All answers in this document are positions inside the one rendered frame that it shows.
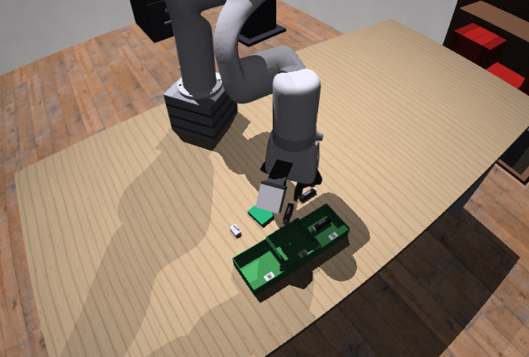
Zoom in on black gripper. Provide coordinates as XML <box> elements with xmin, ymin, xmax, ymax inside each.
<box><xmin>260</xmin><ymin>130</ymin><xmax>322</xmax><ymax>202</ymax></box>

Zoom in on green bins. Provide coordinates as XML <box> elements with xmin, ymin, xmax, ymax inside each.
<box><xmin>233</xmin><ymin>203</ymin><xmax>350</xmax><ymax>296</ymax></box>

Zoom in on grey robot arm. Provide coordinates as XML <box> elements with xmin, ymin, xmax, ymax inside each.
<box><xmin>164</xmin><ymin>0</ymin><xmax>323</xmax><ymax>214</ymax></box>

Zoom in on black aa battery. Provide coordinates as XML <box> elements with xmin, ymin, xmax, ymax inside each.
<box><xmin>284</xmin><ymin>202</ymin><xmax>294</xmax><ymax>221</ymax></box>
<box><xmin>298</xmin><ymin>188</ymin><xmax>317</xmax><ymax>202</ymax></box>
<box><xmin>312</xmin><ymin>217</ymin><xmax>331</xmax><ymax>232</ymax></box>

